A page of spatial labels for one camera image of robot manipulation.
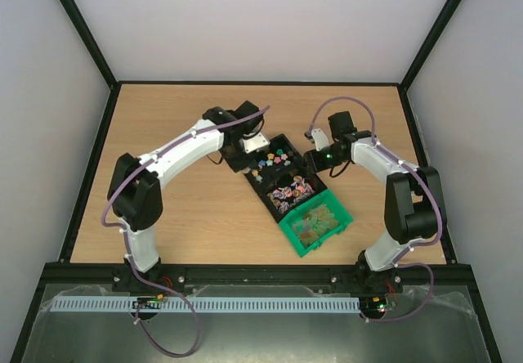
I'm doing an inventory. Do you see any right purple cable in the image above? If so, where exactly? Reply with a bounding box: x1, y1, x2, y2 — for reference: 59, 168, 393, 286
306, 96, 445, 324

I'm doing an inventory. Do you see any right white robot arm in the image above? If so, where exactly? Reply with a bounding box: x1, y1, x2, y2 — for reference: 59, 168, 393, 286
304, 111, 446, 291

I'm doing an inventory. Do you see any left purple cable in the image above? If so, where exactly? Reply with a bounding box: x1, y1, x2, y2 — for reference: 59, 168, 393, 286
101, 105, 271, 358

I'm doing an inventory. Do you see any purple cable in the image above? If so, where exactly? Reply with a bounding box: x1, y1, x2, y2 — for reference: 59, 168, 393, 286
101, 105, 271, 358
306, 96, 445, 324

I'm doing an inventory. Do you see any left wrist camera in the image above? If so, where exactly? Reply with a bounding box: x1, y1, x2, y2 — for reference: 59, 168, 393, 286
240, 132, 270, 154

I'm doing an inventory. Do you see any light blue slotted duct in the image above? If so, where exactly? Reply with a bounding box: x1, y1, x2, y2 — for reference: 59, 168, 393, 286
50, 296, 360, 314

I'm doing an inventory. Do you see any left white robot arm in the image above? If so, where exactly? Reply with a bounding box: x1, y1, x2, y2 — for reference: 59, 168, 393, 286
101, 101, 269, 273

